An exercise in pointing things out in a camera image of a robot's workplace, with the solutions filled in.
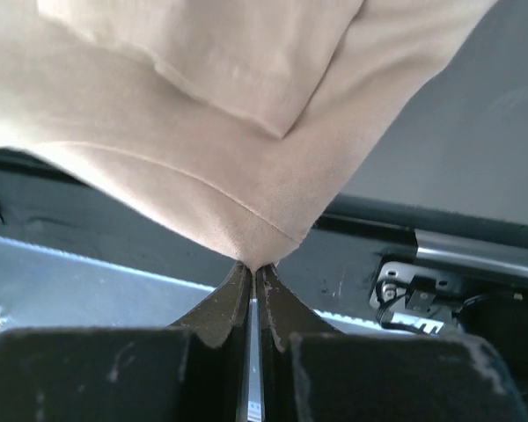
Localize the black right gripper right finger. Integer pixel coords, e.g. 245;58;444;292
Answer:
254;266;528;421

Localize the beige t shirt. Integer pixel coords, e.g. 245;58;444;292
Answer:
0;1;492;269

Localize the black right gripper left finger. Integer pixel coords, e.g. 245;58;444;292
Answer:
0;264;252;421

